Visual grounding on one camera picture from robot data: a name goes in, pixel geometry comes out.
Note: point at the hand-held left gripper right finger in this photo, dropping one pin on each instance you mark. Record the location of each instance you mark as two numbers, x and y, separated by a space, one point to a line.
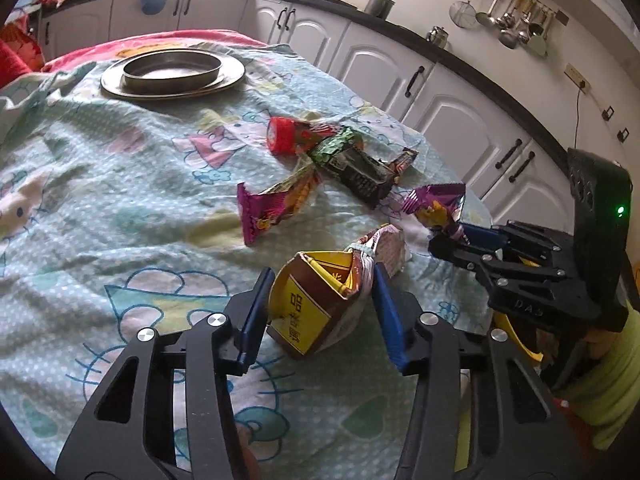
387 310

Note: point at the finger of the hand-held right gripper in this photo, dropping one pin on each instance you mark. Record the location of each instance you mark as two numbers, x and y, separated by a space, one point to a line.
460 255
482 235

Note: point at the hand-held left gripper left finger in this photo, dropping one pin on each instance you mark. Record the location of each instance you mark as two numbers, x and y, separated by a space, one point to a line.
252 320

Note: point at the brown yellow snack packet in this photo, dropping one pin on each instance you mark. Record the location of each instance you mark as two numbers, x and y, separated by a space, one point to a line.
310 305

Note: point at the yellow rimmed black bin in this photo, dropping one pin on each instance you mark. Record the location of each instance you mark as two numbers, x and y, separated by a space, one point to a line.
515 335

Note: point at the person's left hand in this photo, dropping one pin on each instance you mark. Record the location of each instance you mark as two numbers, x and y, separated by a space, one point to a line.
247 450

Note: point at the small brown snack wrapper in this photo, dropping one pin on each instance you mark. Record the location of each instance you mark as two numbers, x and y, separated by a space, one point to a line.
402 160

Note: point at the purple orange snack wrapper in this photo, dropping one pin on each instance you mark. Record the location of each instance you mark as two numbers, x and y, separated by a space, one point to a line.
260 210

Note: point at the yellow green fleece trousers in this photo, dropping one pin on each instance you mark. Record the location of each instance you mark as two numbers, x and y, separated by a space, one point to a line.
615 375

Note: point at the green black snack wrapper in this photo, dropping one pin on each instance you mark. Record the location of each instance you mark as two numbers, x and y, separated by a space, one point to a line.
350 170

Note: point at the pale green cartoon printed blanket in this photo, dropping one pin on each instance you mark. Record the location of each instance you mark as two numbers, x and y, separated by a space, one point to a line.
125 210

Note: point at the red ended printed wrapper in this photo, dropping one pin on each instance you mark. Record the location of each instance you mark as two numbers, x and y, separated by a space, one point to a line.
280 135

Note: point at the pale green hanging spatula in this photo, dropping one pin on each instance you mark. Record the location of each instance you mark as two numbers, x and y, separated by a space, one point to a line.
540 45

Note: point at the small metal teapot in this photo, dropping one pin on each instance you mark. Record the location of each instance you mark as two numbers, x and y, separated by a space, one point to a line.
437 37

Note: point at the row of hanging metal utensils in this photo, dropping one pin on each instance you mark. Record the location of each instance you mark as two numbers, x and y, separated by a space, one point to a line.
510 30

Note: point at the black kitchen countertop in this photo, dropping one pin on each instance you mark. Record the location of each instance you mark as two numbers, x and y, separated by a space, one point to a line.
400 30

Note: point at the round metal plate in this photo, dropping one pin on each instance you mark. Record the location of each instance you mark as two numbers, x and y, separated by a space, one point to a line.
235 72

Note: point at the metal mug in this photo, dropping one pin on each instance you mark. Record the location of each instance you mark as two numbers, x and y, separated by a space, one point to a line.
380 7

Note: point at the round metal pan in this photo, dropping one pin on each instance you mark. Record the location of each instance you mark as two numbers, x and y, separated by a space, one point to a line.
170 82

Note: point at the pink printed sheet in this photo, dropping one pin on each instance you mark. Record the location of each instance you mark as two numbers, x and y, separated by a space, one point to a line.
125 42

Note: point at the blue hanging cabinet bin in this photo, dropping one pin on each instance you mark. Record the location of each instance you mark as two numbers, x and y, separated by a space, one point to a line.
153 2

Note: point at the red flowered pillow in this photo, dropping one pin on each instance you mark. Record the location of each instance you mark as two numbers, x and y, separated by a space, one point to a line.
15 60

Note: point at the small black wall hook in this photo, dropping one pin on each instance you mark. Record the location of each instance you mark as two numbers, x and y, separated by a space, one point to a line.
608 112
623 134

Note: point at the beige wall socket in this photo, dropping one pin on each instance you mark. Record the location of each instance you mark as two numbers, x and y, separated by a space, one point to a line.
576 76

